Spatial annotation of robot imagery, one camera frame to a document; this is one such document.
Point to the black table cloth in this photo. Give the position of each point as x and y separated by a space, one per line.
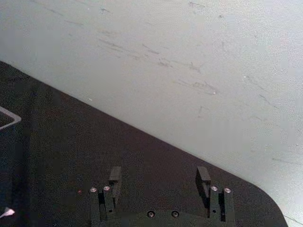
99 146

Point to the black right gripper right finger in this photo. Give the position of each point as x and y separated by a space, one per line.
216 203

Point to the small white plastic piece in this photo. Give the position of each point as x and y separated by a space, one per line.
7 212

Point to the black rack with steel bars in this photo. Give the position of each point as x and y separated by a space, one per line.
7 151

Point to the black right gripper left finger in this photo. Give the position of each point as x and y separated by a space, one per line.
94 208

